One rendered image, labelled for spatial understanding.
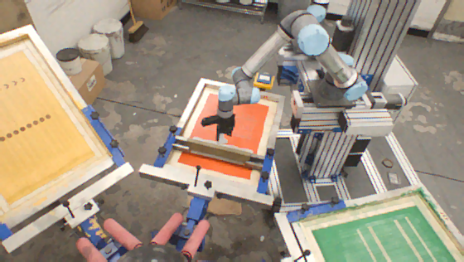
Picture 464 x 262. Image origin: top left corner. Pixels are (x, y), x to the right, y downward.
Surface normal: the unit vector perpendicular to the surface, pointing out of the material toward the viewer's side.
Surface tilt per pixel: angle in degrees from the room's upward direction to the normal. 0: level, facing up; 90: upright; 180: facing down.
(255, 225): 0
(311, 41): 84
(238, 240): 0
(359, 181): 0
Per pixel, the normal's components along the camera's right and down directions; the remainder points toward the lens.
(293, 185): 0.06, -0.69
